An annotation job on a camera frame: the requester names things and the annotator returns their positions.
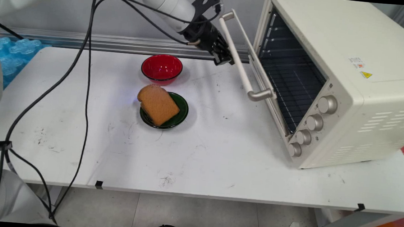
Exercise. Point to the blue bubble wrap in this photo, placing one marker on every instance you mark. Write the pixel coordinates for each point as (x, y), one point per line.
(15, 55)

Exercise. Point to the cream glass oven door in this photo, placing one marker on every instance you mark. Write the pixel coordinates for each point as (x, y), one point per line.
(243, 64)

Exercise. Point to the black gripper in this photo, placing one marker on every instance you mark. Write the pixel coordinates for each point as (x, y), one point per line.
(204, 34)

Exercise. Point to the aluminium rail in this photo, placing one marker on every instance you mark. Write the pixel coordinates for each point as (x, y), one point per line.
(139, 45)

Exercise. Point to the black tape marker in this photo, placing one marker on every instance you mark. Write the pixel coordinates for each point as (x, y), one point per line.
(99, 184)
(360, 207)

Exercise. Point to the white red label sticker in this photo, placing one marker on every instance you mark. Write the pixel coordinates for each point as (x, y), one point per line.
(356, 62)

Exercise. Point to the yellow warning sticker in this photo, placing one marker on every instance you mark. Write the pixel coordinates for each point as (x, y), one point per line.
(366, 75)

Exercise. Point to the brown bread slice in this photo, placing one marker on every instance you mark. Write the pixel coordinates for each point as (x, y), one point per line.
(157, 104)

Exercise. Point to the silver oven knob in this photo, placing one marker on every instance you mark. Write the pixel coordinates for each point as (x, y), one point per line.
(315, 122)
(294, 149)
(303, 136)
(327, 104)

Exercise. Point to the red bowl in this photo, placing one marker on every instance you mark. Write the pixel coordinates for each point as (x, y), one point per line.
(161, 67)

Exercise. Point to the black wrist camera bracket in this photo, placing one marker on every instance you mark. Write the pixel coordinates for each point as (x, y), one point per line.
(207, 0)

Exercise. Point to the cream toaster oven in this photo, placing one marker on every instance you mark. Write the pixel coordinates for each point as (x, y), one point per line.
(366, 43)

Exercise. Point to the dark green plate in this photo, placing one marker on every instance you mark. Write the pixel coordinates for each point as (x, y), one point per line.
(182, 110)

